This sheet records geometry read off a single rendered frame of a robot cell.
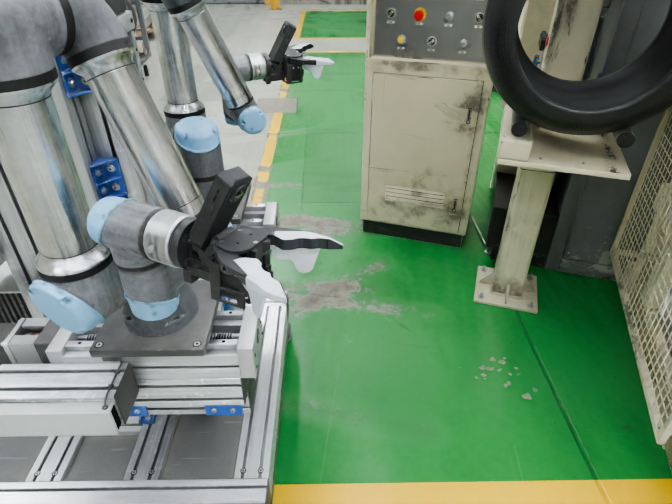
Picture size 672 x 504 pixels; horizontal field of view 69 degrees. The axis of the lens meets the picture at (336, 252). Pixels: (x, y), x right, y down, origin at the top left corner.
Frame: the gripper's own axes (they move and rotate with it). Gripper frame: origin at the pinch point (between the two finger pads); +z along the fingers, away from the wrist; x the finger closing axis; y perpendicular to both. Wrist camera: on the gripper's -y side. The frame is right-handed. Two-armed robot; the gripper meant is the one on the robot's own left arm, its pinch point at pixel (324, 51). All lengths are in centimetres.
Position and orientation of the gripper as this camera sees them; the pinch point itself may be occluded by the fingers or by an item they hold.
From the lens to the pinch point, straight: 162.7
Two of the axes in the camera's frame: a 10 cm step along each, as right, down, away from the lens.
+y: -0.6, 7.5, 6.6
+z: 8.9, -2.6, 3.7
